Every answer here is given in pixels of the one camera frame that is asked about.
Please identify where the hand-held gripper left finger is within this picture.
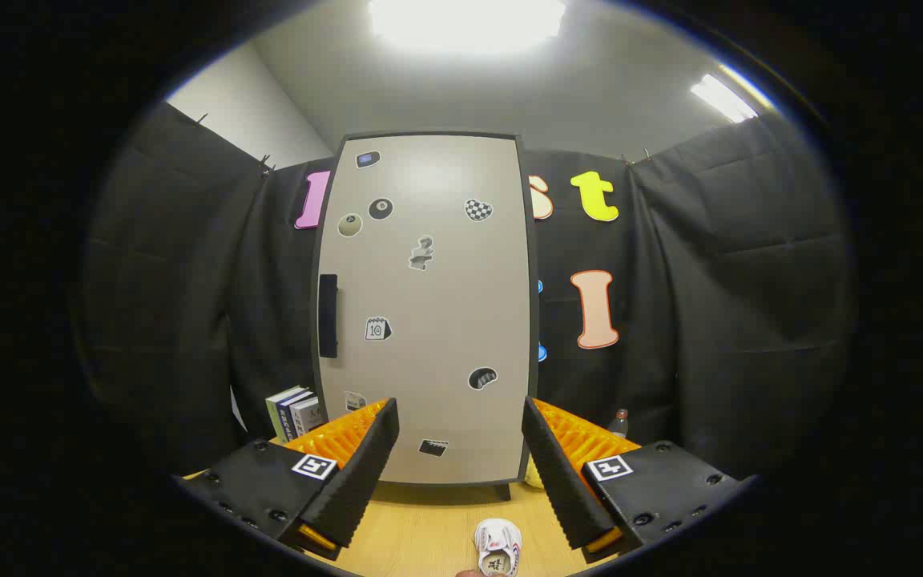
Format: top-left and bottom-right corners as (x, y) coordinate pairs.
(181, 397), (400, 562)

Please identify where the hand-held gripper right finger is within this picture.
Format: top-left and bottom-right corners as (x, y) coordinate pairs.
(521, 395), (759, 564)

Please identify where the grey shoe cabinet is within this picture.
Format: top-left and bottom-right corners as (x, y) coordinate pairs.
(309, 131), (541, 502)

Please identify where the white canvas shoe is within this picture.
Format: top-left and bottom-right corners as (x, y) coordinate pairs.
(474, 518), (523, 577)

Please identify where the black door handle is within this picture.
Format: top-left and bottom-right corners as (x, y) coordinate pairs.
(318, 274), (339, 359)

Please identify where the green and white book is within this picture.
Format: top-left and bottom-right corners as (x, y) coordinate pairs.
(265, 386), (306, 442)

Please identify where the black backdrop cloth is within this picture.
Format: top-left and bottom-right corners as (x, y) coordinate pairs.
(81, 100), (859, 482)

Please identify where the long ceiling light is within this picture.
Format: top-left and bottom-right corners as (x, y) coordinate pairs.
(690, 72), (759, 123)

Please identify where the large ceiling light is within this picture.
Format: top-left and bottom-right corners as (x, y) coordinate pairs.
(369, 0), (566, 50)

